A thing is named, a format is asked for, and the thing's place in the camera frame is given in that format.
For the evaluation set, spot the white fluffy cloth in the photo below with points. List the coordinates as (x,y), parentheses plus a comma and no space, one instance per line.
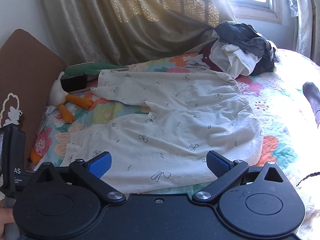
(311,205)

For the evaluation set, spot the white garment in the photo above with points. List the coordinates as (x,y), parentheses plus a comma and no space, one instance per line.
(232,60)

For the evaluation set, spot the dark grey garment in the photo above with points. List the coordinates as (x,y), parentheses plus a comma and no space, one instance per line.
(240,33)

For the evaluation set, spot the brown cushion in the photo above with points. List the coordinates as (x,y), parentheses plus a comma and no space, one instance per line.
(27,75)

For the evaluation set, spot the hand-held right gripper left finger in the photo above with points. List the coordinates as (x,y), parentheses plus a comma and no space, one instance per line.
(101,164)

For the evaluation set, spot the duck plush toy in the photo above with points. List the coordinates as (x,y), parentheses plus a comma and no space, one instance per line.
(60,93)

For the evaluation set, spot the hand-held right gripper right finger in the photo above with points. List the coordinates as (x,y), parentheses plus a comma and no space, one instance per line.
(217,165)

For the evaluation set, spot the floral quilt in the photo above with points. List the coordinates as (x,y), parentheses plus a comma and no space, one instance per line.
(275,120)

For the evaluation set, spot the pale side curtain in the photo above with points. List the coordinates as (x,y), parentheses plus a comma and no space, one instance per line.
(303,17)

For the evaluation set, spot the beige patterned curtain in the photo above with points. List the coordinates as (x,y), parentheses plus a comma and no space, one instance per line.
(112,30)

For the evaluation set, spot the white bow-print pants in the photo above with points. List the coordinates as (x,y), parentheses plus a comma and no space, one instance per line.
(162,130)

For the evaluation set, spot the dark grey cloth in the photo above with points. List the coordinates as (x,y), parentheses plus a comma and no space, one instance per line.
(312,100)

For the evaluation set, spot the light grey cloth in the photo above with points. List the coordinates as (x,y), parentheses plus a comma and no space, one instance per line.
(197,62)

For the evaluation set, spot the dark red garment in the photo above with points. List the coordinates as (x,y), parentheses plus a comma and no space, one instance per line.
(265,66)

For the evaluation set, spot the person's left hand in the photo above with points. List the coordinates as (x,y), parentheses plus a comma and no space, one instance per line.
(6,213)

